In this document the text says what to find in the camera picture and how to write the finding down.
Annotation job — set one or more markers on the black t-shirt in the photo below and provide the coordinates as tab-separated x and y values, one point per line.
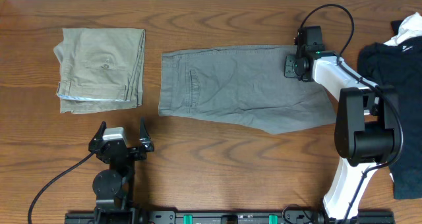
398	64

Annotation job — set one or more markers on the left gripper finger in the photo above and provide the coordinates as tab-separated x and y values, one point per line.
144	136
99	135

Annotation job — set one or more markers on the white garment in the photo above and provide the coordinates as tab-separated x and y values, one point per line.
408	28

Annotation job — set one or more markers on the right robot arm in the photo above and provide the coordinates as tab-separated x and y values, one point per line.
368	133

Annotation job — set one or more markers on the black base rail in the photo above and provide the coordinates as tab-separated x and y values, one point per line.
171	217

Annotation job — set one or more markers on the grey shorts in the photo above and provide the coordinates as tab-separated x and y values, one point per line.
243	85

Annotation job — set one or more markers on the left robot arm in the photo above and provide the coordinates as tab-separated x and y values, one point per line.
114	187

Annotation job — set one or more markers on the folded khaki shorts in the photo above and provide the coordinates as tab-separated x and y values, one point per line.
101	69

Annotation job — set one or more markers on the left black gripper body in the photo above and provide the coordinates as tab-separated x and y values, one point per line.
134	157

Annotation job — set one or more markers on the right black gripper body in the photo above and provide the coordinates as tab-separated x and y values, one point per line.
291	68

